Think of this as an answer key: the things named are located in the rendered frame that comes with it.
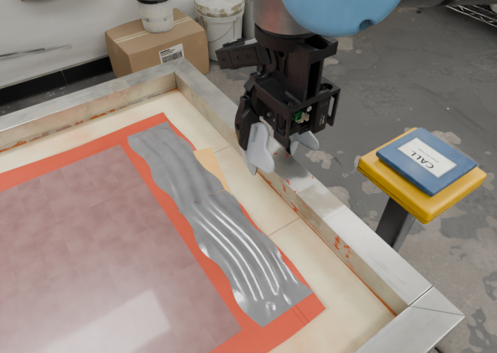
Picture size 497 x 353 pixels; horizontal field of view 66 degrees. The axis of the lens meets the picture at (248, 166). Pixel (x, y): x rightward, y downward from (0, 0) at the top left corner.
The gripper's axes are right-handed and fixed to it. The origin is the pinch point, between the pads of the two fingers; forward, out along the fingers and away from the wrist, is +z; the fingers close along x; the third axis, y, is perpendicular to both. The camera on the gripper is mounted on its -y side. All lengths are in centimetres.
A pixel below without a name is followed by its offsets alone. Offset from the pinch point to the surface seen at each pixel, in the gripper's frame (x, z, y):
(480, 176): 24.0, 2.8, 18.1
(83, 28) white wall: 17, 67, -200
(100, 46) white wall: 24, 80, -200
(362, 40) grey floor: 190, 98, -137
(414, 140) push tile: 20.4, 1.0, 8.9
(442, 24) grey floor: 258, 98, -120
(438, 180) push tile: 16.6, 1.1, 16.0
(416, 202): 12.8, 2.9, 16.1
